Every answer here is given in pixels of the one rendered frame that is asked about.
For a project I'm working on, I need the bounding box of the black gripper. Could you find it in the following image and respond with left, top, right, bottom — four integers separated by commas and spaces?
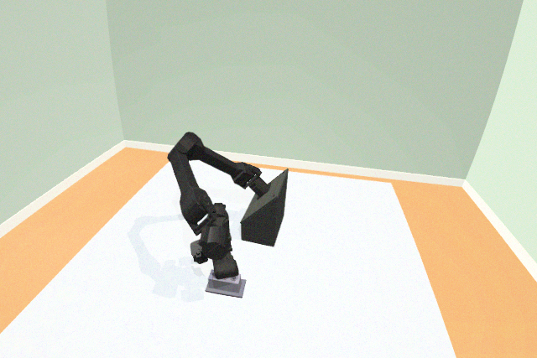
212, 231, 239, 280

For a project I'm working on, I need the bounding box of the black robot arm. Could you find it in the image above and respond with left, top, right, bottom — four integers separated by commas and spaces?
167, 132, 272, 264

